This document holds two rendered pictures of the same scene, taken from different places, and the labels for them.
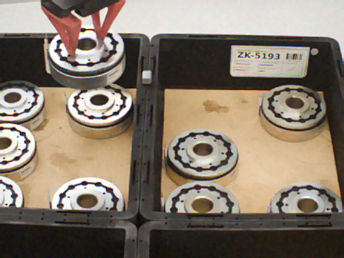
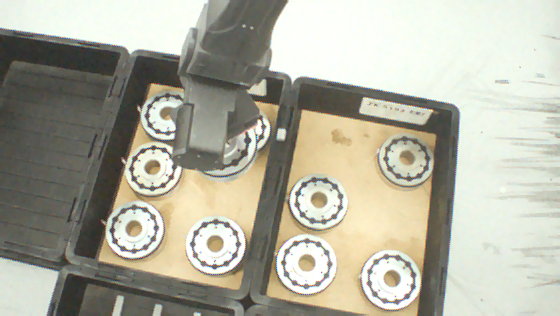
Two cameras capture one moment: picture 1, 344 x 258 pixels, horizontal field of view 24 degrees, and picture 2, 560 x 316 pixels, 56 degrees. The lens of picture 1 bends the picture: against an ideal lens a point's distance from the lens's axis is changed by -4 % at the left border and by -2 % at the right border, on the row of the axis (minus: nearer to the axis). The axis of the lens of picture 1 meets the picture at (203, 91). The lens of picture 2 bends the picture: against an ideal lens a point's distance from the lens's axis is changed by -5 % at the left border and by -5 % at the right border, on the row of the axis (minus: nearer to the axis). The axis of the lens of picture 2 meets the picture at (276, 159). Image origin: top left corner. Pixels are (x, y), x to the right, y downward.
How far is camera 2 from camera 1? 0.62 m
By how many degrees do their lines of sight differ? 31
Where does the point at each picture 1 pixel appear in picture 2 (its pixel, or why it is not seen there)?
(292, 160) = (393, 211)
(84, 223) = (203, 298)
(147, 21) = not seen: outside the picture
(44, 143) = not seen: hidden behind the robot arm
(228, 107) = (352, 139)
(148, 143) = (270, 214)
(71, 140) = not seen: hidden behind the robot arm
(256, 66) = (382, 112)
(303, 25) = (440, 15)
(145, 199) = (256, 279)
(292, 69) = (413, 119)
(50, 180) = (191, 201)
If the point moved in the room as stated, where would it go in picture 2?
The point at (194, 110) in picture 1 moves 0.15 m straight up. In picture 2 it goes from (323, 138) to (331, 102)
